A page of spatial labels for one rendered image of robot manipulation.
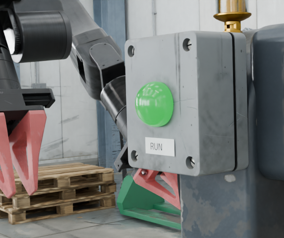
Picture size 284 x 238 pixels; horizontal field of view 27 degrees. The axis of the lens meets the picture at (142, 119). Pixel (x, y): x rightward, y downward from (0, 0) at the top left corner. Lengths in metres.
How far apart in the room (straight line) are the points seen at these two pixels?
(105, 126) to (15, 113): 8.77
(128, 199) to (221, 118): 5.67
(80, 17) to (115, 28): 8.11
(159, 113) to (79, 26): 0.56
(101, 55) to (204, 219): 0.45
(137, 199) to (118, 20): 3.74
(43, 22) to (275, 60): 0.34
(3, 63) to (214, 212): 0.29
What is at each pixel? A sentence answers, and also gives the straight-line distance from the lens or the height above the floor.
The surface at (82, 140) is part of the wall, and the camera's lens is 9.22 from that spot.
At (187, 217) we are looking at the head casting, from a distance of 0.45.
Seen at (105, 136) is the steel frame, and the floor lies 0.55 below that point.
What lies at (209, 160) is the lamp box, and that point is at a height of 1.25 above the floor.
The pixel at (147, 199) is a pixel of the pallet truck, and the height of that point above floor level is 0.15.
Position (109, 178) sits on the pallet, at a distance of 6.41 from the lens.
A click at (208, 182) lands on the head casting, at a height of 1.23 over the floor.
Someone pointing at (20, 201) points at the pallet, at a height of 0.22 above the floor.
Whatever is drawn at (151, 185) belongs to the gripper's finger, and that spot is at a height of 1.17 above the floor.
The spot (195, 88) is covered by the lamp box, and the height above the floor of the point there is 1.29.
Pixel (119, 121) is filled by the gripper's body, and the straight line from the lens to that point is 0.79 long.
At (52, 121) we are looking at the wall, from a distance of 8.93.
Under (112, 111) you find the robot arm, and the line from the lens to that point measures 0.80.
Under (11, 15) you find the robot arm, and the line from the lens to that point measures 0.67.
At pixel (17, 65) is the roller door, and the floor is 1.66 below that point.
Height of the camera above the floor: 1.30
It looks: 3 degrees down
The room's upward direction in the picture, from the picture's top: 2 degrees counter-clockwise
